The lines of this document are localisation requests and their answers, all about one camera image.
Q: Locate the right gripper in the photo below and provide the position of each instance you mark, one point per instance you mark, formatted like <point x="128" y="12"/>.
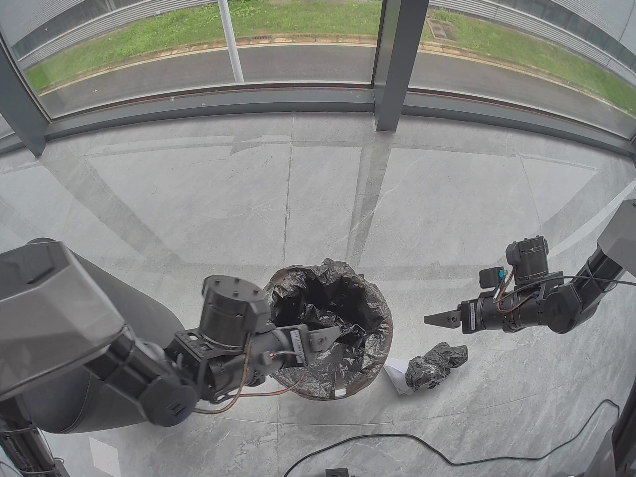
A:
<point x="489" y="313"/>

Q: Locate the crumpled black plastic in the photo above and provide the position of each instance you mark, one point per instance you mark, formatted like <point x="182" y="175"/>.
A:
<point x="437" y="363"/>

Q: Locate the black plastic bag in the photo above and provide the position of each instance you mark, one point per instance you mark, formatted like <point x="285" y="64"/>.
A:
<point x="368" y="365"/>

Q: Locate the window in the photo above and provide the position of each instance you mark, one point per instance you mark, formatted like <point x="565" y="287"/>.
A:
<point x="397" y="42"/>

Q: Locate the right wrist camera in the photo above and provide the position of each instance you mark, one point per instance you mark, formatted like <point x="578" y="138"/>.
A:
<point x="488" y="279"/>

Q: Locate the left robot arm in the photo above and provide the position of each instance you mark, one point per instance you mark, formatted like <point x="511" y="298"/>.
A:
<point x="49" y="306"/>

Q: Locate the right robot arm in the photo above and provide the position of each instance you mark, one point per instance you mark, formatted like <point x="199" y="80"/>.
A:
<point x="566" y="308"/>

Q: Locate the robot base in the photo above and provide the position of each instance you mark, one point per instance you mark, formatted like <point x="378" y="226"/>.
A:
<point x="340" y="473"/>

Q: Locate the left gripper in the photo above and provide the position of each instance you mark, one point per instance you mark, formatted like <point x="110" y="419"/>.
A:
<point x="280" y="348"/>

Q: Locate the crumpled white paper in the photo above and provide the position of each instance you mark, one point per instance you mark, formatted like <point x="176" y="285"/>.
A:
<point x="395" y="373"/>

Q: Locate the white trash bin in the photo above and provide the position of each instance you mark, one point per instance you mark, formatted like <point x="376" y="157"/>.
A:
<point x="341" y="392"/>

